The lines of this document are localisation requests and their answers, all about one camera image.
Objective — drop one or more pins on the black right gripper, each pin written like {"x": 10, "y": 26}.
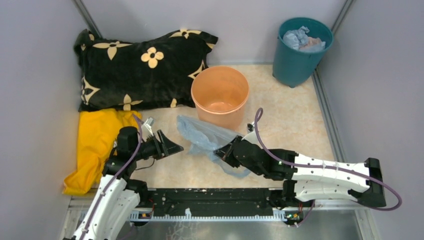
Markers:
{"x": 225, "y": 153}

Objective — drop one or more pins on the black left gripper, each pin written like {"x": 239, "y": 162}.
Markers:
{"x": 164, "y": 148}

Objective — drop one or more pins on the light blue trash bag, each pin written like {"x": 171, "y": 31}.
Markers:
{"x": 205, "y": 138}

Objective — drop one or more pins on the orange plastic bin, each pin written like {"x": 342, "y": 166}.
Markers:
{"x": 220, "y": 94}

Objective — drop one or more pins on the teal plastic bin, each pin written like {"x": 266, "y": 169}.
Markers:
{"x": 291, "y": 67}

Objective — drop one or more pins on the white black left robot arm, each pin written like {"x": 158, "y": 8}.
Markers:
{"x": 118, "y": 195}

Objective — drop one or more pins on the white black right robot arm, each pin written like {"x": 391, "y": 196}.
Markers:
{"x": 306, "y": 178}

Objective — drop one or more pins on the crumpled blue bag in bin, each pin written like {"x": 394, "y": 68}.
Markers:
{"x": 299, "y": 40}

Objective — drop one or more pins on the yellow cloth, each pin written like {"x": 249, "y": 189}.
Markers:
{"x": 97, "y": 132}

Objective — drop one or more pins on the black floral pillow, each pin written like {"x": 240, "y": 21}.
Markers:
{"x": 153, "y": 74}

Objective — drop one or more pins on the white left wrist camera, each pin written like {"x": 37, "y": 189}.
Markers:
{"x": 147, "y": 127}

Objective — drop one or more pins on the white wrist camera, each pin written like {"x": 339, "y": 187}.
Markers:
{"x": 251, "y": 135}
{"x": 147, "y": 127}

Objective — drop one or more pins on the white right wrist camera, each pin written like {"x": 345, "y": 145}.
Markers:
{"x": 251, "y": 135}

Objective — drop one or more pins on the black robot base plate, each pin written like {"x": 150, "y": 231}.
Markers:
{"x": 218, "y": 202}

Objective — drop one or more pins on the aluminium frame rail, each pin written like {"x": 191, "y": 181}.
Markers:
{"x": 341, "y": 88}

